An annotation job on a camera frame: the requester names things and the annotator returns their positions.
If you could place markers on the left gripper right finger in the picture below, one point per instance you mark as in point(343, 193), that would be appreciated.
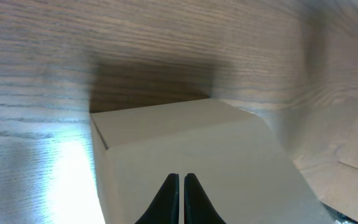
point(198, 209)

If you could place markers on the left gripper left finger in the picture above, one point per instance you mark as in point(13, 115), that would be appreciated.
point(164, 208)

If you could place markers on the brown cardboard box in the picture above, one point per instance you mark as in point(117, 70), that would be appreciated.
point(281, 169)

